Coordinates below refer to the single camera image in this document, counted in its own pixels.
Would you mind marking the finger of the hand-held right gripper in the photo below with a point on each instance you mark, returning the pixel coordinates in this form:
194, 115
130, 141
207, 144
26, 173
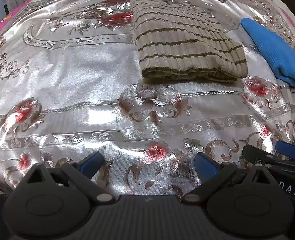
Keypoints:
253, 155
289, 150

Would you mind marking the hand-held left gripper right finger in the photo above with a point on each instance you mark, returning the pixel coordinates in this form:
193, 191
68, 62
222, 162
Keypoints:
206, 166

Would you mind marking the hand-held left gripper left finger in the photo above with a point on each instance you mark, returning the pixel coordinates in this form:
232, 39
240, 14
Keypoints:
92, 164

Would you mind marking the blue knit garment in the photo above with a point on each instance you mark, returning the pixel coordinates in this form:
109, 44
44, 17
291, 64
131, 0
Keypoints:
274, 50

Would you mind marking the beige striped knit sweater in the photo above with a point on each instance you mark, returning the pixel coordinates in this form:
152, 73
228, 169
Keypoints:
182, 42

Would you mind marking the silver floral satin cloth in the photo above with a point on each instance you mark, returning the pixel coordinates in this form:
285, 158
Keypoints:
75, 80

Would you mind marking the pink floral bedsheet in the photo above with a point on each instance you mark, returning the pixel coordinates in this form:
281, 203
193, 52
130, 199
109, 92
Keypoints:
18, 10

